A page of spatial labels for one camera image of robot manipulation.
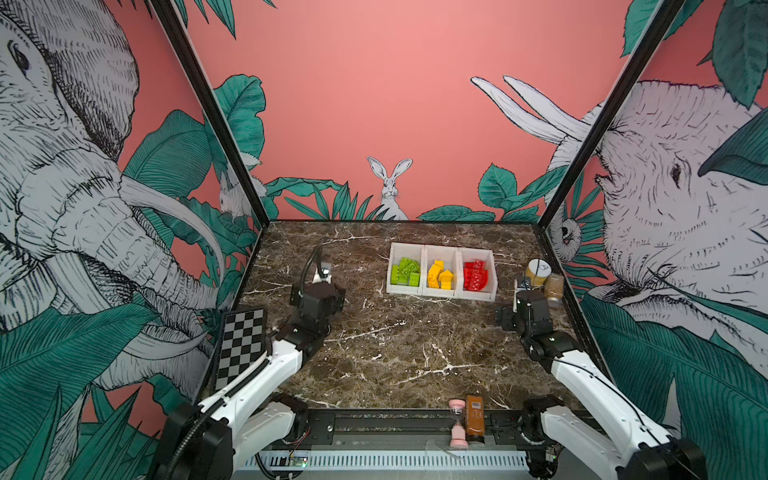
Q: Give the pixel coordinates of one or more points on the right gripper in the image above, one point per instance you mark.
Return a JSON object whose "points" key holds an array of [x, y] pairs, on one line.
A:
{"points": [[507, 322]]}

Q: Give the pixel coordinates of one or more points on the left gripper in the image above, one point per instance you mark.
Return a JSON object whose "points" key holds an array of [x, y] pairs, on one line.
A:
{"points": [[338, 297]]}

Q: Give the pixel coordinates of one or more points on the red arch lego piece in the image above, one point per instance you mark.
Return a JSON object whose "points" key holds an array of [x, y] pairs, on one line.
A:
{"points": [[475, 275]]}

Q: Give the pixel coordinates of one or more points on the yellow lego brick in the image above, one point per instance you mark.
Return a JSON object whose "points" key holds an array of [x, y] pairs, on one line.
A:
{"points": [[445, 279], [432, 276]]}

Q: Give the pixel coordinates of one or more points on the white three-compartment bin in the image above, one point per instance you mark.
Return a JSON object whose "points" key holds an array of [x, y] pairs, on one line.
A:
{"points": [[454, 259]]}

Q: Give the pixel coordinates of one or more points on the long green lego brick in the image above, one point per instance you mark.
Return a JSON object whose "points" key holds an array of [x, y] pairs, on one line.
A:
{"points": [[409, 272]]}

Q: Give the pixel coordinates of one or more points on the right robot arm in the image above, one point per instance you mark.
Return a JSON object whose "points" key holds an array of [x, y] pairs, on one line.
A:
{"points": [[624, 444]]}

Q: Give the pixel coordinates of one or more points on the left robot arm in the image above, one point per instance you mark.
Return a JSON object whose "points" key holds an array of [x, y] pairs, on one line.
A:
{"points": [[217, 436]]}

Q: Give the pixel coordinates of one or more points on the glass spice jar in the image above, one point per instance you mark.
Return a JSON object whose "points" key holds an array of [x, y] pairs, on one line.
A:
{"points": [[554, 287]]}

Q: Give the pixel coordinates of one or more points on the brown rectangular bottle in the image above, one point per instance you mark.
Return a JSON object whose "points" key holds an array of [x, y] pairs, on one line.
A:
{"points": [[475, 419]]}

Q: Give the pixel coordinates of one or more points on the checkerboard calibration plate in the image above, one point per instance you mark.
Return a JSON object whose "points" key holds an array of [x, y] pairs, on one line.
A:
{"points": [[242, 344]]}

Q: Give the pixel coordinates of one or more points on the pink hourglass timer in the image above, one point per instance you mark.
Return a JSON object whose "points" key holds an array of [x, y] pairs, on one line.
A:
{"points": [[457, 409]]}

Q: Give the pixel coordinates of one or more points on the white perforated strip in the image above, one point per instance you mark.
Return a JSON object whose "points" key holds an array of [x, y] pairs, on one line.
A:
{"points": [[392, 460]]}

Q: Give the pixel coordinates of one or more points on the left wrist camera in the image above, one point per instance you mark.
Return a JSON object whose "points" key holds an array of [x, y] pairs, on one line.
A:
{"points": [[323, 273]]}

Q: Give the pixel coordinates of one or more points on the black front rail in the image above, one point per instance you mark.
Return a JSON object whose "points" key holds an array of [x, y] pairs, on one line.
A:
{"points": [[325, 427]]}

